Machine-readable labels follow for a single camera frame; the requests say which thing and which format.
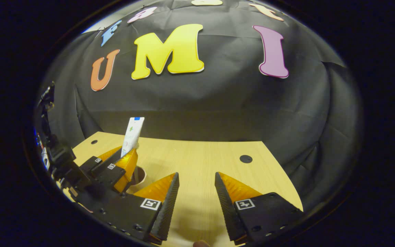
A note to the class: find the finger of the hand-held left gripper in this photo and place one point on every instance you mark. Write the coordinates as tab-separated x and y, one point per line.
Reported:
91	164
111	173

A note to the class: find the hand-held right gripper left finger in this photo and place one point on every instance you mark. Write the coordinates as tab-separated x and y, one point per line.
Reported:
168	209

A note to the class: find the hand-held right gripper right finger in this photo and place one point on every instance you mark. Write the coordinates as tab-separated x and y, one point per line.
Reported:
226	209

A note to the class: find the beige cup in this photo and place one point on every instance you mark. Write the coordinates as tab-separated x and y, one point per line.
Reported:
139	175

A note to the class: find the white toothpaste tube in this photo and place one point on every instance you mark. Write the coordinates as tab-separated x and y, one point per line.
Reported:
132	135

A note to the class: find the wooden desktop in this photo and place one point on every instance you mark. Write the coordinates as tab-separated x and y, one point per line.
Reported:
201	154

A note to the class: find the white and blue device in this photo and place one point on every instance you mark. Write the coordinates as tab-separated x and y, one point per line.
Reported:
45	161

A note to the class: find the black backdrop cloth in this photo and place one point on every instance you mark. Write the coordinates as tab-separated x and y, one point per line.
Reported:
218	103

